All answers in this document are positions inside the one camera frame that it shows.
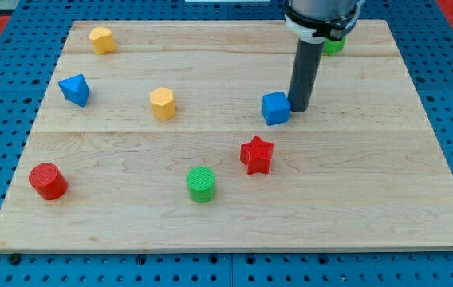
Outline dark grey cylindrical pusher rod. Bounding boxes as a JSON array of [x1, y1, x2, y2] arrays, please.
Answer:
[[288, 40, 324, 112]]

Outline blue cube block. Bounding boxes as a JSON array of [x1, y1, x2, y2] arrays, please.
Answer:
[[261, 91, 290, 126]]

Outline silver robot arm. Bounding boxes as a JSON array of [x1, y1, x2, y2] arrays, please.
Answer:
[[285, 0, 364, 112]]

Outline green block behind arm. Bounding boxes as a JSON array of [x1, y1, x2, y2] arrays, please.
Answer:
[[323, 36, 347, 57]]

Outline red star block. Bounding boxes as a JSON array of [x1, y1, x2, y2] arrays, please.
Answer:
[[240, 136, 274, 175]]

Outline light wooden board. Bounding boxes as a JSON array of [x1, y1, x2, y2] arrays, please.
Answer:
[[0, 20, 453, 254]]

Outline yellow hexagon block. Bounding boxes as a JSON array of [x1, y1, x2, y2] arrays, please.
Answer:
[[150, 87, 176, 120]]

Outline green cylinder block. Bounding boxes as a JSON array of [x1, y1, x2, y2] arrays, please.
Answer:
[[186, 166, 215, 203]]

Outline yellow heart block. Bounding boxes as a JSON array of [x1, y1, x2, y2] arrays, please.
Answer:
[[89, 26, 116, 55]]

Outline blue triangular prism block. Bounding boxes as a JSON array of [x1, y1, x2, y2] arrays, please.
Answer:
[[58, 74, 90, 107]]

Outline red cylinder block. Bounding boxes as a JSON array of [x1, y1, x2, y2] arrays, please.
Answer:
[[29, 163, 68, 200]]

